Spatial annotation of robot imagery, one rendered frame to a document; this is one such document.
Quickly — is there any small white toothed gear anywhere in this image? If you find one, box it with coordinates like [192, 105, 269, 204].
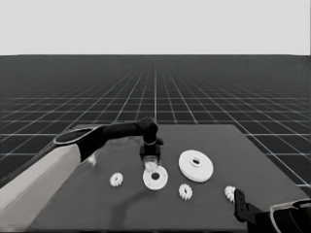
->
[224, 184, 237, 202]
[109, 172, 124, 188]
[178, 183, 193, 201]
[144, 160, 158, 173]

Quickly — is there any large thick white disc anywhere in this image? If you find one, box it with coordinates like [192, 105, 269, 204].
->
[178, 149, 215, 183]

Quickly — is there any white round carrier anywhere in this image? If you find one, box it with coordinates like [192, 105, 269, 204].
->
[142, 164, 169, 191]

